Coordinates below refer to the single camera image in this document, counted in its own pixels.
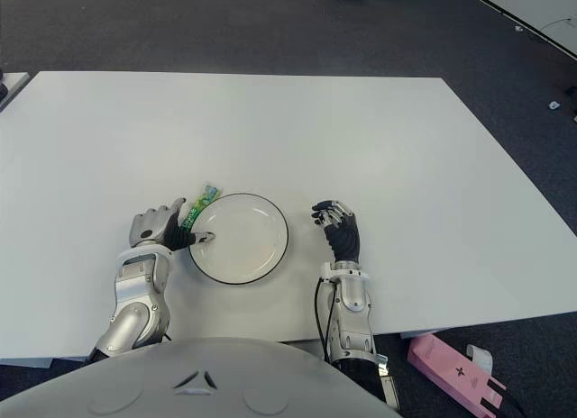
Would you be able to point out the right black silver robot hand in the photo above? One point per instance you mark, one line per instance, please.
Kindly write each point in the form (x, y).
(345, 238)

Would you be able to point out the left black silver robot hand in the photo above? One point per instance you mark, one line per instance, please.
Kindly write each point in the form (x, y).
(151, 224)

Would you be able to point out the white desk with black edge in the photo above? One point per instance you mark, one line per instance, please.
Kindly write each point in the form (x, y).
(532, 8)

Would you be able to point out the white side table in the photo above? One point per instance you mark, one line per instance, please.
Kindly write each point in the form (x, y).
(13, 82)

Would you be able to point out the grey robot torso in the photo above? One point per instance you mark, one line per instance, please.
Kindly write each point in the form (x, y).
(180, 382)

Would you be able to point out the white plate with black rim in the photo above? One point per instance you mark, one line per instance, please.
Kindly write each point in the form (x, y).
(243, 242)

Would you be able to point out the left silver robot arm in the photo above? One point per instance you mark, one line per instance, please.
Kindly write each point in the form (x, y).
(135, 319)

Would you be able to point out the white tape strip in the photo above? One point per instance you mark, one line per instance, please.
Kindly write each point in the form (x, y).
(481, 356)

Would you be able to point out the green snack packet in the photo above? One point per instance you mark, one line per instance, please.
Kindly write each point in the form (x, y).
(203, 199)

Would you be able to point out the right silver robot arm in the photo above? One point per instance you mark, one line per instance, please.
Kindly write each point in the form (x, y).
(351, 296)

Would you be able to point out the pink cardboard box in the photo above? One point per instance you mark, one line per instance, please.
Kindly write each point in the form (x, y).
(451, 368)

